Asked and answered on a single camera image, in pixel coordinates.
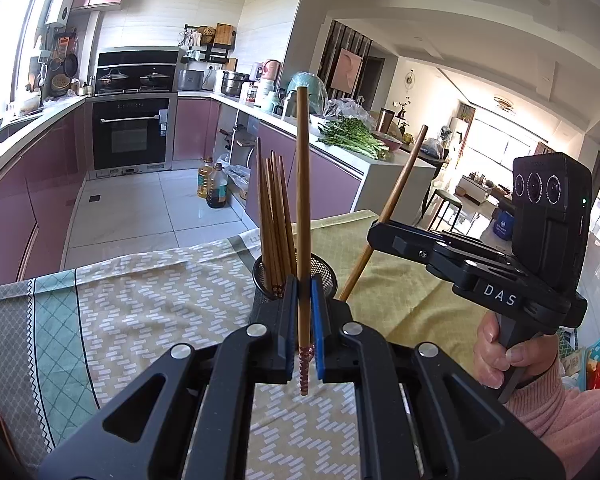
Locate colourful boxes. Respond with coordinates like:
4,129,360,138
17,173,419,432
560,327,600,392

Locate black mesh utensil holder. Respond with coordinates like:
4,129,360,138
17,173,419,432
252,254,339,307

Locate patterned green yellow tablecloth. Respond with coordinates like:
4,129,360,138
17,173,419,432
0,208,496,480

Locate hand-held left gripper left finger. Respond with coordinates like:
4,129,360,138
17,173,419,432
40,275,300,480

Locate oil bottles on floor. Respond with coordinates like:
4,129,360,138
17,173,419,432
206,162,230,210

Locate stainless steel stockpot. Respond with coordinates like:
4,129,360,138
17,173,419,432
221,71,250,97

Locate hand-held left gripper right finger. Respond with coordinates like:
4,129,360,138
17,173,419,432
310,279,567,480

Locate clear plastic bag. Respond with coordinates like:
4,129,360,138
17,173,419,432
325,99,377,132

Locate pink base cabinets peninsula side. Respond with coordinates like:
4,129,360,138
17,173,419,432
175,97,367,229

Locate framed wall painting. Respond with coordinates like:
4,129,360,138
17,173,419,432
330,47,364,95

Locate silver metal box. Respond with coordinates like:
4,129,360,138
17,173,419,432
178,69,204,92

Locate plastic bag on floor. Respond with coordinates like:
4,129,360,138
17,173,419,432
224,162,251,197

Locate black built-in oven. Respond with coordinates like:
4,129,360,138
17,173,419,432
91,92,178,174

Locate lidded cooking pot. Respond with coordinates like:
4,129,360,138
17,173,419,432
139,71,172,89
97,69,130,92

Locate pink base cabinets window side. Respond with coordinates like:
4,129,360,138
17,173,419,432
0,97,88,289

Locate blue bag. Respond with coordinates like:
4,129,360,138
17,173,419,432
492,210,515,242

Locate black range hood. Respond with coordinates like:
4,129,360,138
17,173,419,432
96,47,181,72

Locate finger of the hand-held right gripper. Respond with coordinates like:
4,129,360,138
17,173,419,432
367,221,482,289
380,219,531,272

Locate person's right forearm pink sleeve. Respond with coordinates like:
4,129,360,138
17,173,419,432
500,360,600,472

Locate yellow oil bottle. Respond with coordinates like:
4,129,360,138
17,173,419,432
196,156,216,200

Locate person's right hand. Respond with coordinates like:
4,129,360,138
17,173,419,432
472,310,562,392

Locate brown wooden chopstick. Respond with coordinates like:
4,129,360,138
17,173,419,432
271,150,292,287
339,125,429,302
265,158,284,296
295,86,313,397
278,155,299,282
256,137,281,298

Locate teal kitchen appliance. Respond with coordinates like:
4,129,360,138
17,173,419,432
286,71,329,116

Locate black stool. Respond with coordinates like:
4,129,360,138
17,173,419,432
427,189,464,234

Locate kitchen window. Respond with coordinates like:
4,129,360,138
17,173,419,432
0,0,48,127

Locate black wall rack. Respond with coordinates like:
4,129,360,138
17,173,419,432
181,24,236,65

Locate bunch of green vegetables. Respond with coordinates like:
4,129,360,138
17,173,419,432
316,116,392,161

